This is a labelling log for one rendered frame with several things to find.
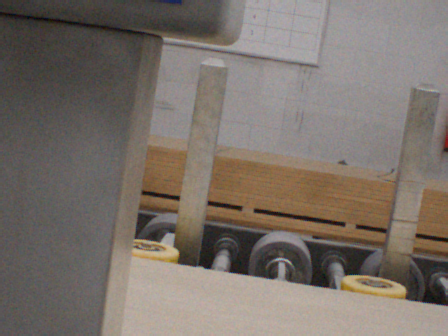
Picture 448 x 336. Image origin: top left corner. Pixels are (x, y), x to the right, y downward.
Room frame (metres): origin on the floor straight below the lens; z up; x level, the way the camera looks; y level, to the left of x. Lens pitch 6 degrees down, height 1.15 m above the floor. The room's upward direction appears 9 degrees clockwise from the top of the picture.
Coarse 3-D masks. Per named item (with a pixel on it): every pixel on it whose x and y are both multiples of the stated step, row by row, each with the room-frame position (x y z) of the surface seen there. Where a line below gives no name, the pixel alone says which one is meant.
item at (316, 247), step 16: (144, 224) 1.82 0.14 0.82; (208, 224) 1.82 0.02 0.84; (208, 240) 1.82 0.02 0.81; (240, 240) 1.82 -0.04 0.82; (256, 240) 1.82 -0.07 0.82; (304, 240) 1.81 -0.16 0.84; (320, 240) 1.82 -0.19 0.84; (208, 256) 1.82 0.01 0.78; (240, 256) 1.82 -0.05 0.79; (320, 256) 1.81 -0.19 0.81; (352, 256) 1.81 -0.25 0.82; (368, 256) 1.81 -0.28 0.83; (416, 256) 1.81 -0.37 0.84; (240, 272) 1.82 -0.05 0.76; (320, 272) 1.81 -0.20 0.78; (352, 272) 1.81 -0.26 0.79
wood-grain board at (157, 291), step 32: (128, 288) 0.99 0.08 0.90; (160, 288) 1.01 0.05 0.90; (192, 288) 1.03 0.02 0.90; (224, 288) 1.06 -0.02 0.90; (256, 288) 1.08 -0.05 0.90; (288, 288) 1.11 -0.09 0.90; (320, 288) 1.13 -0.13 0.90; (128, 320) 0.87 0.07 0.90; (160, 320) 0.89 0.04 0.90; (192, 320) 0.91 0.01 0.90; (224, 320) 0.92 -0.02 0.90; (256, 320) 0.94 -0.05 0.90; (288, 320) 0.96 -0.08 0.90; (320, 320) 0.98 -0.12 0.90; (352, 320) 1.00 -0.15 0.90; (384, 320) 1.02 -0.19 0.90; (416, 320) 1.04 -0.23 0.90
